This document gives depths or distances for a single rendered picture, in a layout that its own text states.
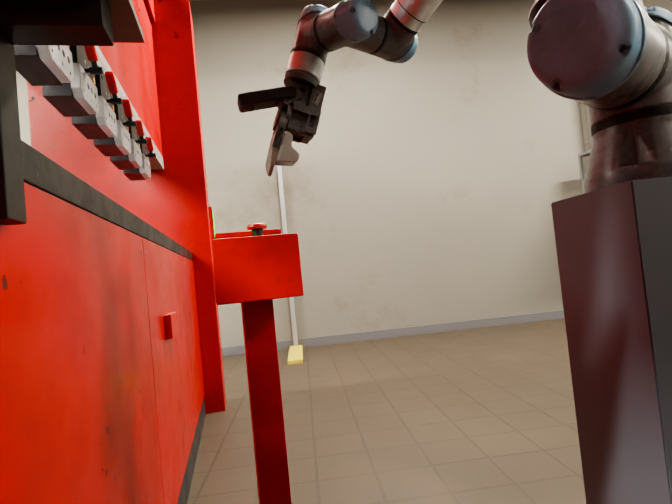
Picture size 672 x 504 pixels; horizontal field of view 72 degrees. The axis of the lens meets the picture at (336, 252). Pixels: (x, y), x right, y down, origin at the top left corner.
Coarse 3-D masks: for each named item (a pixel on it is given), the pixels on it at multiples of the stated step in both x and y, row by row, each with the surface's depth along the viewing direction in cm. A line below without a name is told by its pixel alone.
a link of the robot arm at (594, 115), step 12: (648, 12) 60; (660, 12) 60; (660, 24) 60; (660, 72) 57; (660, 84) 59; (648, 96) 60; (660, 96) 60; (588, 108) 68; (600, 108) 62; (612, 108) 61; (624, 108) 61; (636, 108) 60; (600, 120) 64
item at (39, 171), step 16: (32, 160) 52; (48, 160) 56; (32, 176) 51; (48, 176) 56; (64, 176) 61; (48, 192) 56; (64, 192) 61; (80, 192) 68; (96, 192) 76; (96, 208) 75; (112, 208) 86; (128, 224) 98; (144, 224) 116; (160, 240) 141; (192, 256) 250
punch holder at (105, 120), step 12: (96, 84) 129; (108, 96) 137; (108, 108) 135; (72, 120) 127; (84, 120) 128; (96, 120) 129; (108, 120) 133; (84, 132) 135; (96, 132) 136; (108, 132) 137
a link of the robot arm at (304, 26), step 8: (304, 8) 95; (312, 8) 94; (320, 8) 94; (328, 8) 94; (304, 16) 94; (312, 16) 93; (304, 24) 93; (312, 24) 91; (296, 32) 95; (304, 32) 93; (312, 32) 91; (296, 40) 94; (304, 40) 93; (312, 40) 92; (296, 48) 93; (304, 48) 92; (312, 48) 92; (320, 48) 93; (320, 56) 94
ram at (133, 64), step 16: (144, 16) 229; (144, 32) 224; (112, 48) 150; (128, 48) 178; (144, 48) 219; (112, 64) 148; (128, 64) 175; (144, 64) 215; (128, 80) 172; (144, 80) 211; (128, 96) 169; (144, 96) 206; (144, 112) 202; (160, 144) 246; (160, 160) 240
